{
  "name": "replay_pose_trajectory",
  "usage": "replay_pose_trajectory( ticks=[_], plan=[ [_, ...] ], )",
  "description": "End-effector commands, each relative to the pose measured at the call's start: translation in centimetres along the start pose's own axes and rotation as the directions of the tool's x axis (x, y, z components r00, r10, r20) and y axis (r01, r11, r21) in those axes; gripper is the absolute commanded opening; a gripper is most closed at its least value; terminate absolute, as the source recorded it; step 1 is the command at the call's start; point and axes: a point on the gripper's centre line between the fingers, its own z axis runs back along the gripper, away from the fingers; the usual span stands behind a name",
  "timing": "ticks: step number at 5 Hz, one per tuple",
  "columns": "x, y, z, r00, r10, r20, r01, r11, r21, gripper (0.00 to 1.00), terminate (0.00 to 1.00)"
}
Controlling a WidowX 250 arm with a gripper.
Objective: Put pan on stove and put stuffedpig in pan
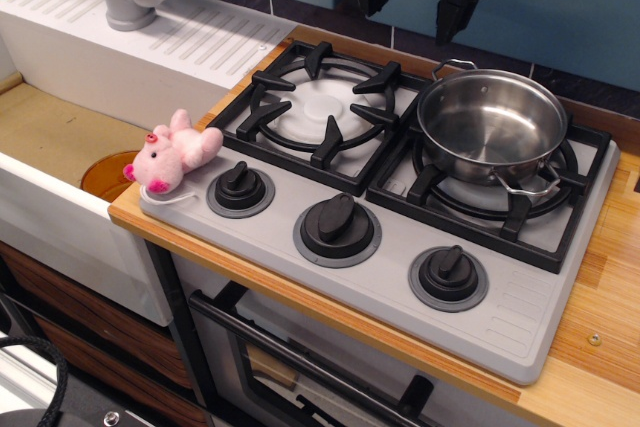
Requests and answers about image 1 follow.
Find black right burner grate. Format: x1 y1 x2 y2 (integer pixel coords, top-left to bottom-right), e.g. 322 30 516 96
366 104 619 274

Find white toy sink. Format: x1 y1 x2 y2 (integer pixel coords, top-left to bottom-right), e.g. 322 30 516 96
1 0 294 326

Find pink stuffed pig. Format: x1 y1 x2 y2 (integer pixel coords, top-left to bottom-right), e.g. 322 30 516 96
123 109 223 195

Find oven door with handle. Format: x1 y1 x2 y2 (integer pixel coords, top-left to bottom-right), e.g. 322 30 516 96
186 281 527 426

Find black middle stove knob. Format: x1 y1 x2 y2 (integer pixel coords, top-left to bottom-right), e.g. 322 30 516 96
293 193 382 269

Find orange sink drain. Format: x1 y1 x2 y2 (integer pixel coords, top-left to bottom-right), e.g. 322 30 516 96
80 151 137 202

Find black left burner grate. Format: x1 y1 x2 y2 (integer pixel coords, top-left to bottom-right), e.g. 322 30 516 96
210 41 429 196

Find black right stove knob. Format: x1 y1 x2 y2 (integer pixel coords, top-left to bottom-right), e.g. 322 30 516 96
408 245 489 313

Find black stove knob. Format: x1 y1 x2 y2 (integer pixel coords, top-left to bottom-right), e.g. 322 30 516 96
206 161 275 219
293 193 382 269
408 245 489 313

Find black left stove knob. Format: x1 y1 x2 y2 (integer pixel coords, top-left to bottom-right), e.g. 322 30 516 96
206 161 275 219

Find black burner grate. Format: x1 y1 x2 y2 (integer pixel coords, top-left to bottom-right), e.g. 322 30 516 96
210 41 429 196
366 104 619 274

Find stainless steel pan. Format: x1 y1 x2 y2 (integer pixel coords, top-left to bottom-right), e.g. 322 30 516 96
416 59 569 197

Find wooden drawer front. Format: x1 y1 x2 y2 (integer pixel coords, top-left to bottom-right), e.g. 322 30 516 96
1 244 210 426

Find black braided cable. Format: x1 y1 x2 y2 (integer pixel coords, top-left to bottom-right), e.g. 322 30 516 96
0 335 69 427

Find grey toy stove top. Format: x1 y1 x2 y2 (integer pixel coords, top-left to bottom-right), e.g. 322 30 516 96
140 41 620 385

